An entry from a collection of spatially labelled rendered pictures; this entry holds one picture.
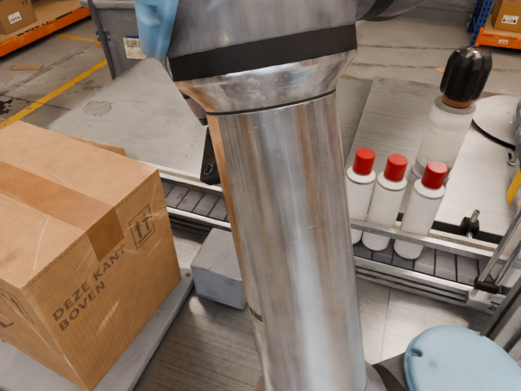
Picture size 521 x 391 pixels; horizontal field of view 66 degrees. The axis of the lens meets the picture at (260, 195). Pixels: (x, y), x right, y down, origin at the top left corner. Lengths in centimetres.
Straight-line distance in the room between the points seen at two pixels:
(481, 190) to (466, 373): 67
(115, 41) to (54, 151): 213
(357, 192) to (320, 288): 46
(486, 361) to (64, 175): 56
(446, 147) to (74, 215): 75
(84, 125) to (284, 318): 114
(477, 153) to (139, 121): 96
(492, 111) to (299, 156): 116
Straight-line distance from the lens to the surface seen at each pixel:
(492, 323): 75
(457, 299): 85
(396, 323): 79
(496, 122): 131
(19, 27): 460
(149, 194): 61
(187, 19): 22
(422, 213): 74
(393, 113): 126
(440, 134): 95
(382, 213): 74
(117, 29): 275
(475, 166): 112
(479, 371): 44
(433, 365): 42
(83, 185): 61
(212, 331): 75
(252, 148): 23
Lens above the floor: 148
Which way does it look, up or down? 41 degrees down
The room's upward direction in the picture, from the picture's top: straight up
